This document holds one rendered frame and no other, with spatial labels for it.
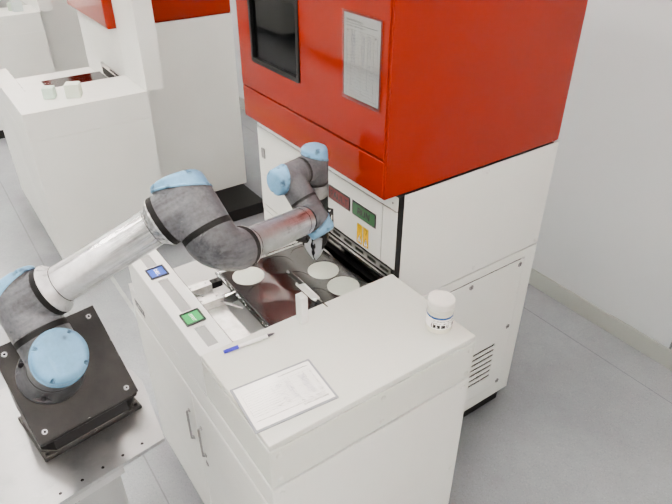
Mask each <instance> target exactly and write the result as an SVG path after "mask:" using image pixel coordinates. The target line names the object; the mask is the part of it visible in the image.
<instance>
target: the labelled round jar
mask: <svg viewBox="0 0 672 504"><path fill-rule="evenodd" d="M454 307H455V297H454V295H452V294H451V293H450V292H447V291H443V290H437V291H433V292H431V293H430V294H429V296H428V304H427V311H426V322H425V326H426V328H427V329H428V330H429V331H430V332H432V333H435V334H445V333H448V332H449V331H450V330H451V329H452V323H453V316H454Z"/></svg>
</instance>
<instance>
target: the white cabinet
mask: <svg viewBox="0 0 672 504"><path fill-rule="evenodd" d="M129 288H130V286H129ZM130 292H131V296H132V301H133V305H134V309H135V314H136V318H137V322H138V326H139V331H140V335H141V339H142V343H143V348H144V352H145V356H146V361H147V365H148V369H149V373H150V378H151V382H152V386H153V391H154V395H155V399H156V403H157V408H158V412H159V416H160V421H161V425H162V429H163V433H164V435H165V437H166V438H167V440H168V442H169V444H170V445H171V447H172V449H173V451H174V452H175V454H176V456H177V457H178V459H179V461H180V463H181V464H182V466H183V468H184V470H185V471H186V473H187V475H188V476H189V478H190V480H191V482H192V483H193V485H194V487H195V489H196V490H197V492H198V494H199V495H200V497H201V499H202V501H203V502H204V504H448V503H449V498H450V492H451V486H452V480H453V474H454V468H455V462H456V456H457V450H458V444H459V438H460V432H461V426H462V420H463V414H464V408H465V402H466V396H467V390H468V384H469V377H466V378H465V379H463V380H461V381H459V382H458V383H456V384H454V385H453V386H451V387H449V388H447V389H446V390H444V391H442V392H440V393H439V394H437V395H435V396H434V397H432V398H430V399H428V400H427V401H425V402H423V403H421V404H420V405H418V406H416V407H415V408H413V409H411V410H409V411H408V412H406V413H404V414H402V415H401V416H399V417H397V418H396V419H394V420H392V421H390V422H389V423H387V424H385V425H383V426H382V427H380V428H378V429H377V430H375V431H373V432H371V433H370V434H368V435H366V436H364V437H363V438H361V439H359V440H358V441H356V442H354V443H352V444H351V445H349V446H347V447H345V448H344V449H342V450H340V451H339V452H337V453H335V454H333V455H332V456H330V457H328V458H326V459H325V460H323V461H321V462H320V463H318V464H316V465H314V466H313V467H311V468H309V469H307V470H306V471H304V472H302V473H301V474H299V475H297V476H295V477H294V478H292V479H290V480H288V481H287V482H285V483H283V484H282V485H280V486H278V487H276V488H275V489H272V488H271V486H270V485H269V483H268V482H267V480H266V479H265V478H264V476H263V475H262V473H261V472H260V470H259V469H258V468H257V466H256V465H255V463H254V462H253V460H252V459H251V458H250V456H249V455H248V453H247V452H246V450H245V449H244V448H243V446H242V445H241V443H240V442H239V440H238V439H237V438H236V436H235V435H234V433H233V432H232V430H231V429H230V428H229V426H228V425H227V423H226V422H225V420H224V419H223V418H222V416H221V415H220V413H219V412H218V410H217V409H216V408H215V406H214V405H213V403H212V402H211V400H210V399H209V398H208V396H207V397H206V395H205V394H204V392H203V391H202V390H201V388H200V387H199V385H198V384H197V382H196V381H195V380H194V378H193V377H192V375H191V374H190V372H189V371H188V370H187V368H186V367H185V365H184V364H183V362H182V361H181V359H180V358H179V357H178V355H177V354H176V352H175V351H174V349H173V348H172V347H171V345H170V344H169V342H168V341H167V339H166V338H165V337H164V335H163V334H162V332H161V331H160V329H159V328H158V326H157V325H156V324H155V322H154V321H153V319H152V318H151V316H150V315H149V314H148V312H147V311H146V309H145V308H144V306H143V305H142V303H141V302H140V301H139V299H138V298H137V296H136V295H135V293H134V292H133V291H132V289H131V288H130Z"/></svg>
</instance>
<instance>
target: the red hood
mask: <svg viewBox="0 0 672 504"><path fill-rule="evenodd" d="M587 3H588V0H236V10H237V21H238V33H239V45H240V56H241V68H242V80H243V91H244V103H245V113H246V115H248V116H249V117H251V118H252V119H254V120H256V121H257V122H259V123H260V124H262V125H264V126H265V127H267V128H268V129H270V130H272V131H273V132H275V133H276V134H278V135H280V136H281V137H283V138H285V139H286V140H288V141H289V142H291V143H293V144H294V145H296V146H297V147H299V148H301V147H302V146H303V145H304V144H306V143H310V142H318V143H321V144H324V145H325V146H326V147H327V149H328V159H329V161H328V166H330V167H331V168H333V169H334V170H336V171H338V172H339V173H341V174H342V175H344V176H346V177H347V178H349V179H351V180H352V181H354V182H355V183H357V184H359V185H360V186H362V187H363V188H365V189H367V190H368V191H370V192H371V193H373V194H375V195H376V196H378V197H379V198H381V199H383V200H387V199H390V198H393V197H395V196H398V195H401V194H404V193H407V192H410V191H412V190H415V189H418V188H421V187H424V186H427V185H430V184H432V183H435V182H438V181H441V180H444V179H447V178H450V177H452V176H455V175H458V174H461V173H464V172H467V171H470V170H473V169H475V168H478V167H481V166H484V165H487V164H490V163H493V162H495V161H498V160H501V159H504V158H507V157H510V156H513V155H515V154H518V153H521V152H524V151H527V150H530V149H533V148H535V147H538V146H541V145H544V144H547V143H550V142H553V141H555V140H558V138H559V133H560V129H561V124H562V119H563V115H564V110H565V105H566V101H567V96H568V92H569V87H570V82H571V78H572V73H573V68H574V64H575V59H576V54H577V50H578V45H579V40H580V36H581V31H582V26H583V22H584V17H585V13H586V8H587Z"/></svg>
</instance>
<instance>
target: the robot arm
mask: <svg viewBox="0 0 672 504"><path fill-rule="evenodd" d="M300 154H301V156H299V157H297V158H296V159H293V160H291V161H289V162H286V163H284V164H280V165H278V166H277V167H275V168H273V169H271V170H270V171H269V172H268V174H267V185H268V187H269V189H270V191H271V192H273V193H274V194H275V195H277V196H281V195H284V196H285V197H286V199H287V201H288V202H289V204H290V206H291V207H292V210H290V211H287V212H285V213H282V214H279V215H277V216H274V217H272V218H269V219H267V220H264V221H261V222H259V223H256V224H254V225H251V226H249V227H247V226H236V225H235V223H234V222H233V221H232V219H231V217H230V216H229V214H228V212H227V211H226V209H225V207H224V206H223V204H222V202H221V201H220V199H219V197H218V196H217V194H216V193H215V191H214V189H213V188H212V187H213V186H212V184H210V183H209V181H208V180H207V178H206V177H205V175H204V174H203V173H202V172H201V171H199V170H196V169H188V170H183V171H179V172H176V173H173V174H170V175H168V176H165V177H163V178H161V179H160V180H158V181H156V182H155V183H154V184H152V185H151V187H150V193H151V194H152V195H151V196H150V197H148V198H147V199H145V200H144V204H143V209H142V210H141V211H140V212H138V213H136V214H135V215H133V216H132V217H130V218H128V219H127V220H125V221H124V222H122V223H120V224H119V225H117V226H116V227H114V228H112V229H111V230H109V231H108V232H106V233H104V234H103V235H101V236H100V237H98V238H96V239H95V240H93V241H92V242H90V243H88V244H87V245H85V246H83V247H82V248H80V249H79V250H77V251H75V252H74V253H72V254H71V255H69V256H68V257H66V258H64V259H63V260H61V261H59V262H58V263H56V264H55V265H53V266H51V267H47V266H42V265H41V266H38V267H35V266H32V265H27V266H23V267H21V268H18V269H16V270H15V271H14V272H10V273H9V274H7V275H6V276H4V277H3V278H1V279H0V324H1V326H2V328H3V329H4V331H5V333H6V334H7V336H8V338H9V339H10V341H11V343H12V345H13V346H14V347H15V349H16V351H17V352H18V354H19V356H20V359H19V361H18V363H17V366H16V370H15V380H16V384H17V387H18V389H19V390H20V392H21V393H22V394H23V395H24V396H25V397H26V398H27V399H29V400H31V401H33V402H35V403H38V404H45V405H50V404H57V403H60V402H63V401H65V400H67V399H68V398H70V397H71V396H72V395H74V394H75V393H76V392H77V391H78V389H79V388H80V387H81V385H82V383H83V381H84V378H85V373H86V369H87V366H88V363H89V349H88V345H87V343H86V341H85V340H84V338H83V337H82V336H81V335H80V334H78V333H77V332H75V331H74V330H73V328H72V327H71V325H70V323H69V322H68V320H67V318H66V317H65V315H64V314H65V313H67V312H68V311H70V310H71V309H72V308H73V303H74V299H76V298H78V297H79V296H81V295H82V294H84V293H86V292H87V291H89V290H90V289H92V288H94V287H95V286H97V285H99V284H100V283H102V282H103V281H105V280H107V279H108V278H110V277H111V276H113V275H115V274H116V273H118V272H119V271H121V270H123V269H124V268H126V267H128V266H129V265H131V264H132V263H134V262H136V261H137V260H139V259H140V258H142V257H144V256H145V255H147V254H149V253H150V252H152V251H153V250H155V249H157V248H158V247H160V246H161V245H163V244H171V245H176V244H178V243H180V242H182V243H183V245H184V247H185V248H186V250H187V251H188V253H189V254H190V255H191V256H192V257H193V258H194V259H195V260H196V261H198V262H199V263H201V264H202V265H204V266H207V267H209V268H213V269H216V270H221V271H239V270H243V269H247V268H249V267H251V266H253V265H255V264H256V263H257V262H258V261H259V260H260V258H261V256H263V255H265V254H268V253H270V252H272V251H274V250H276V249H278V248H280V247H282V246H284V245H287V244H289V243H291V242H293V241H298V242H302V243H303V245H304V246H305V248H306V250H307V251H308V253H309V254H310V256H311V257H312V258H313V259H315V260H317V259H318V258H319V257H320V255H321V254H322V252H323V250H324V246H325V245H326V243H327V241H328V238H329V234H328V232H329V231H331V230H332V229H333V228H334V214H333V209H332V208H329V207H328V194H329V182H328V161H329V159H328V149H327V147H326V146H325V145H324V144H321V143H318V142H310V143H306V144H304V145H303V146H302V147H301V152H300ZM328 210H331V211H330V212H329V211H328ZM331 215H332V220H331ZM314 243H315V249H314ZM314 251H315V252H314Z"/></svg>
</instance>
